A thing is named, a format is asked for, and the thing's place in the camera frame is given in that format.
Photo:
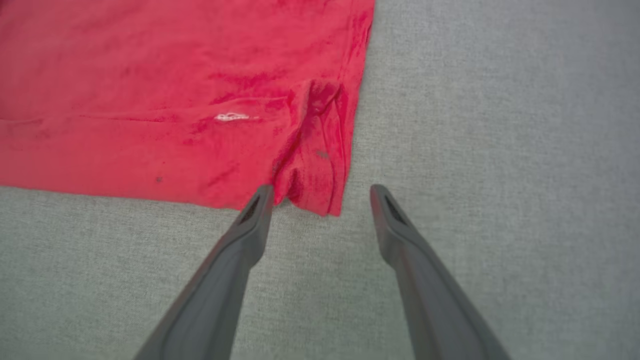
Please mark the red and white shirt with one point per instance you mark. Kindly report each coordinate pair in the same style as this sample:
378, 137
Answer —
150, 75

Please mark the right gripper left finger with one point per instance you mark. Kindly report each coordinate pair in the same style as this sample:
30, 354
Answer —
215, 300

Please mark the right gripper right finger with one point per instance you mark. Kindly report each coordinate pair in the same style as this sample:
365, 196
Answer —
435, 310

